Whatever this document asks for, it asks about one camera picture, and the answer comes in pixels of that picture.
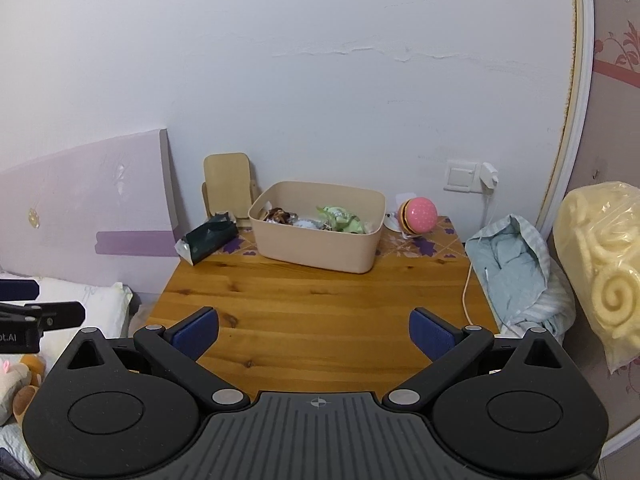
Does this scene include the dark green tissue pack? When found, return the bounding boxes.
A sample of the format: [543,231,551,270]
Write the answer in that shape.
[175,212,240,266]

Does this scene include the lilac headboard panel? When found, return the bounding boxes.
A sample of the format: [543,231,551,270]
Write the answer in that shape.
[0,129,181,294]

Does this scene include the beige plastic storage bin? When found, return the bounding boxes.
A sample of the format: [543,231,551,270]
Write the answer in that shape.
[248,181,387,275]

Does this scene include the brown hair claw clip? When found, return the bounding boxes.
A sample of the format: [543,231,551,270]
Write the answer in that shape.
[264,207,297,226]

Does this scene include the light wooden phone stand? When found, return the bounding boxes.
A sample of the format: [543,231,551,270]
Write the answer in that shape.
[201,152,260,229]

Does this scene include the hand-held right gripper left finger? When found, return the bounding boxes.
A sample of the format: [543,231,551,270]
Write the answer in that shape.
[50,306,252,411]

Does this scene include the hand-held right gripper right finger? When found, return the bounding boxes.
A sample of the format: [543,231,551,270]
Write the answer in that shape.
[382,308,583,411]

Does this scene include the light checked cloth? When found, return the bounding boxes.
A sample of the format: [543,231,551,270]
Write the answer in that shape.
[0,422,40,479]

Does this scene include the wooden desktop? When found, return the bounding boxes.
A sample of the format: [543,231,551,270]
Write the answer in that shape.
[147,216,501,399]

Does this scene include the green crumpled packet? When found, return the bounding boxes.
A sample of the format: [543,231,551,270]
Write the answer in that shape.
[316,204,369,235]

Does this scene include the pink burger toy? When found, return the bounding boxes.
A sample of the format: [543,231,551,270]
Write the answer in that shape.
[398,196,440,236]

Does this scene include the pale green striped cloth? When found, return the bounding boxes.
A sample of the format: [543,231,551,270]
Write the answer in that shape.
[465,214,577,347]

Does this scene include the white pillow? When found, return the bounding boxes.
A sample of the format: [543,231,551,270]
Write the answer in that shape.
[0,274,134,356]

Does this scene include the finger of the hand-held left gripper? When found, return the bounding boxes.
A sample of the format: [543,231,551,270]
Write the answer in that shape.
[0,301,86,332]
[0,280,40,302]

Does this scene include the yellow foam in plastic bag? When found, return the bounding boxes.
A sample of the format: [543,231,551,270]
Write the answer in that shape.
[552,181,640,374]

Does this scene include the white wall switch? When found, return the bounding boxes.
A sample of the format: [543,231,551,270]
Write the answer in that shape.
[444,158,484,194]

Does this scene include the tan plush toy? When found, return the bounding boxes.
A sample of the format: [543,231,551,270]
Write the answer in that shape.
[0,352,49,427]

